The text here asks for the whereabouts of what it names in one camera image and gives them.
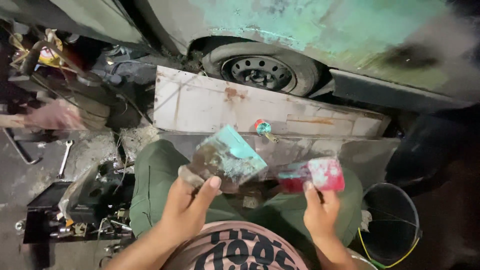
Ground person's left hand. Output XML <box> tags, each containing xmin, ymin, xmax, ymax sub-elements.
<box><xmin>160</xmin><ymin>176</ymin><xmax>223</xmax><ymax>245</ymax></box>

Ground person's right hand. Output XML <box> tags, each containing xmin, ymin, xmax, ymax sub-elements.
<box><xmin>303</xmin><ymin>182</ymin><xmax>341</xmax><ymax>243</ymax></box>

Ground red plastic putty spreader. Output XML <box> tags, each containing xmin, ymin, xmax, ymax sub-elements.
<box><xmin>278</xmin><ymin>157</ymin><xmax>346</xmax><ymax>193</ymax></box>

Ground putty-smeared metal mixing board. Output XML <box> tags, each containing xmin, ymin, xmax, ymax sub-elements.
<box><xmin>178</xmin><ymin>125</ymin><xmax>268</xmax><ymax>194</ymax></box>

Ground person's green trousers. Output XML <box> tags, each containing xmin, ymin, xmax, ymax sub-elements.
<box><xmin>129</xmin><ymin>139</ymin><xmax>364</xmax><ymax>248</ymax></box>

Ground white rag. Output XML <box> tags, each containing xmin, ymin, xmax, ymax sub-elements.
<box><xmin>359</xmin><ymin>210</ymin><xmax>373</xmax><ymax>232</ymax></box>

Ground person's pink printed shirt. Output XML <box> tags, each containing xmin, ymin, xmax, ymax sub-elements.
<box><xmin>162</xmin><ymin>220</ymin><xmax>377</xmax><ymax>270</ymax></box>

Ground black toolbox with tools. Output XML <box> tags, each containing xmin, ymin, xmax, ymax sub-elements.
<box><xmin>22</xmin><ymin>162</ymin><xmax>136</xmax><ymax>244</ymax></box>

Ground rusty white metal panel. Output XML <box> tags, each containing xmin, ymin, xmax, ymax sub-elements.
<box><xmin>153</xmin><ymin>65</ymin><xmax>391</xmax><ymax>138</ymax></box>

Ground silver open-end wrench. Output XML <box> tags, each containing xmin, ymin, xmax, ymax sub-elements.
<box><xmin>56</xmin><ymin>140</ymin><xmax>74</xmax><ymax>179</ymax></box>

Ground car wheel with steel rim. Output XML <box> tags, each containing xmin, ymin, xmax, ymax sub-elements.
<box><xmin>202</xmin><ymin>42</ymin><xmax>324</xmax><ymax>97</ymax></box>

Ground bent metal rod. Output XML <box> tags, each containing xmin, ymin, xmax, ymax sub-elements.
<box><xmin>3</xmin><ymin>127</ymin><xmax>43</xmax><ymax>166</ymax></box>

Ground grey car with green putty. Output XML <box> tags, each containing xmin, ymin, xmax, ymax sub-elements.
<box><xmin>0</xmin><ymin>0</ymin><xmax>480</xmax><ymax>113</ymax></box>

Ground heap of workshop clutter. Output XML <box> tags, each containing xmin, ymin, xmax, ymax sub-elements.
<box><xmin>0</xmin><ymin>22</ymin><xmax>158</xmax><ymax>132</ymax></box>

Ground black bucket with yellow wire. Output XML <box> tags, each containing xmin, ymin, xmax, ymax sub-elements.
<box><xmin>356</xmin><ymin>182</ymin><xmax>421</xmax><ymax>269</ymax></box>

